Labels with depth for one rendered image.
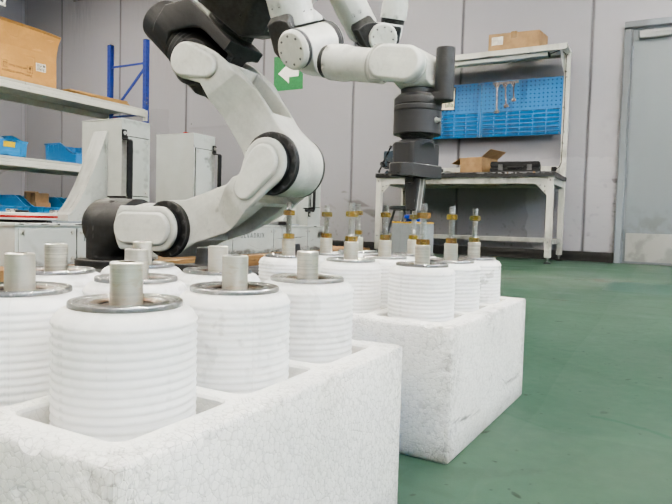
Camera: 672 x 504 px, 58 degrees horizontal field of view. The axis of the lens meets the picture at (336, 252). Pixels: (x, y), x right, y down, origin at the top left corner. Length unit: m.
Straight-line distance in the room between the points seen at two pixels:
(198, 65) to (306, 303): 1.01
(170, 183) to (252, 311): 3.30
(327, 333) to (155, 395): 0.23
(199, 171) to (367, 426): 3.16
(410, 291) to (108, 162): 2.65
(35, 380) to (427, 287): 0.52
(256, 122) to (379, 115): 5.26
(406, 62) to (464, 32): 5.40
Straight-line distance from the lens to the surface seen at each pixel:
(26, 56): 6.28
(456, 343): 0.81
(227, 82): 1.47
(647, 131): 6.02
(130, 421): 0.41
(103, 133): 3.38
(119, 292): 0.43
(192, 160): 3.66
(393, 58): 1.14
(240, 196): 1.38
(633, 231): 5.96
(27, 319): 0.49
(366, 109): 6.74
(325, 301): 0.58
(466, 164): 5.75
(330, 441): 0.55
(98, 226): 1.73
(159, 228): 1.54
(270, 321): 0.49
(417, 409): 0.84
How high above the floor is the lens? 0.31
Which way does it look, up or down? 3 degrees down
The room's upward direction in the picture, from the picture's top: 2 degrees clockwise
